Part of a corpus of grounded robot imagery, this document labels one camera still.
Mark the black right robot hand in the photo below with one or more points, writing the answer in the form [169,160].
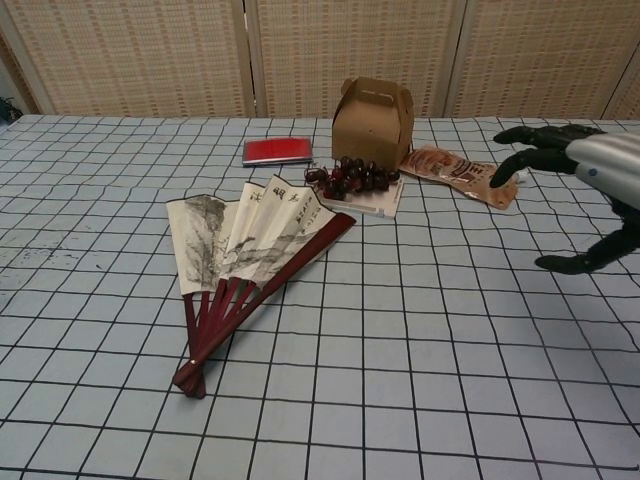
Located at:
[600,160]

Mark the painted paper folding fan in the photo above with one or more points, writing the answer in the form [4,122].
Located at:
[200,235]

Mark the orange brown snack packet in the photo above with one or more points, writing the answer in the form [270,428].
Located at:
[450,170]

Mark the white flat tray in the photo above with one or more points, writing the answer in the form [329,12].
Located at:
[372,204]

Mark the brown cardboard gable box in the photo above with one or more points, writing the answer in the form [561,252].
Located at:
[367,130]

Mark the dark red grape bunch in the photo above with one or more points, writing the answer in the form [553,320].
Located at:
[360,175]

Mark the blue checked tablecloth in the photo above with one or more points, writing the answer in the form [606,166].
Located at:
[400,350]

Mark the red flat booklet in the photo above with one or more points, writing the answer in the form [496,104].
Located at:
[277,150]

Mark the dark green plant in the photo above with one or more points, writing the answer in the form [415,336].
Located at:
[7,109]

